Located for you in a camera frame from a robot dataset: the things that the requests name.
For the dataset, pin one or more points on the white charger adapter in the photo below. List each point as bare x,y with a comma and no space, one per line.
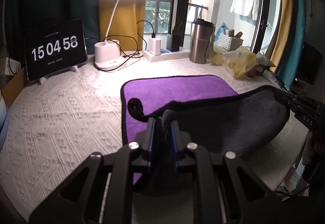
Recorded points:
155,46

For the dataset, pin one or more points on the red cup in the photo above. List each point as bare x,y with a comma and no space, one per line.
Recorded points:
251,73

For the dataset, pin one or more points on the yellow plastic bag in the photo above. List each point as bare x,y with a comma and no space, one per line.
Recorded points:
237,62

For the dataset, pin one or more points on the round blue white gadget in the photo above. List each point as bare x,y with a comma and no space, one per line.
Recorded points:
4,121

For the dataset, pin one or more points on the yellow teal right curtain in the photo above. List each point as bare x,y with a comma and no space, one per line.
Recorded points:
289,40

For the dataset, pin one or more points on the white power strip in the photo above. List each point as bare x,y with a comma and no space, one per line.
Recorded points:
166,55

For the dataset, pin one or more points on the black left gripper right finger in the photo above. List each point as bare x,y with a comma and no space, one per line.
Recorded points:
225,189

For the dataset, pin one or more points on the tablet showing clock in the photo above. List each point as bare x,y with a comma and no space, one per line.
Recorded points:
55,48

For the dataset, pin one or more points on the white plastic basket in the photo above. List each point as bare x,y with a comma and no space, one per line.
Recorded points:
229,43

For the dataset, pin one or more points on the white textured table cloth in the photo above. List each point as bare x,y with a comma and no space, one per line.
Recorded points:
53,127

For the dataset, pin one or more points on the purple and grey towel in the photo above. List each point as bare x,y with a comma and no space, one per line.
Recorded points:
209,110

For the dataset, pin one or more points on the cardboard box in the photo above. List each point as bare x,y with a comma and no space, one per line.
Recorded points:
14,87

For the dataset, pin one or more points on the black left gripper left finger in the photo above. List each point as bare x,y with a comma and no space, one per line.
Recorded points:
100,188

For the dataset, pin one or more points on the black power bank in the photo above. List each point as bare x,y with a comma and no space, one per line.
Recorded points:
173,42

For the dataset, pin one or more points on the white desk lamp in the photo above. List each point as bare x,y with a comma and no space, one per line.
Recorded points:
108,54

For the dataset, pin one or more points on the white tube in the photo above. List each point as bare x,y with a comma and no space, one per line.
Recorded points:
270,76

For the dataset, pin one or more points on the stainless steel thermos bottle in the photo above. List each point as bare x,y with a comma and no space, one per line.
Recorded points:
202,38

